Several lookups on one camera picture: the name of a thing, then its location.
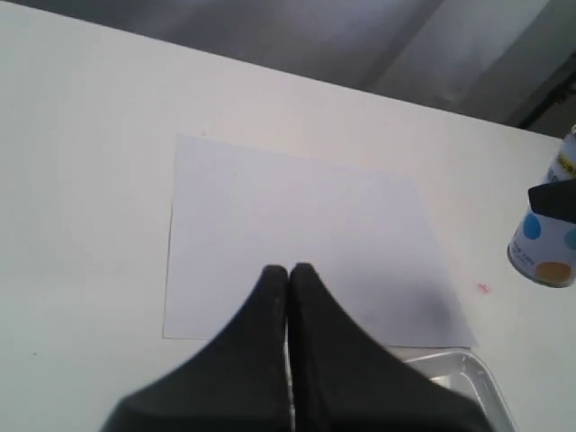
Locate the white backdrop curtain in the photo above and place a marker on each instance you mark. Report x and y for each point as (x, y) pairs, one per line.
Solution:
(511, 62)

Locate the white paper sheet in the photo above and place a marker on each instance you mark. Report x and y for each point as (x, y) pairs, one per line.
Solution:
(236, 210)

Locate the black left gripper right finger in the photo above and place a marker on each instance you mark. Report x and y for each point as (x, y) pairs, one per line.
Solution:
(342, 380)

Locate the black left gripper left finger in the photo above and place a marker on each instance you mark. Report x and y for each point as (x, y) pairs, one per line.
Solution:
(235, 383)

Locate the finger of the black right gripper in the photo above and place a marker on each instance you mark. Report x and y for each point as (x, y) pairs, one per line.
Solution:
(556, 200)

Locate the spray can with coloured dots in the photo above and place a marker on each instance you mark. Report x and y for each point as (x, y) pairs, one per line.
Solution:
(543, 249)

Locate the white plastic tray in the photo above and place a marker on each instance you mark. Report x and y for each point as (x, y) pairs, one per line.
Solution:
(461, 370)

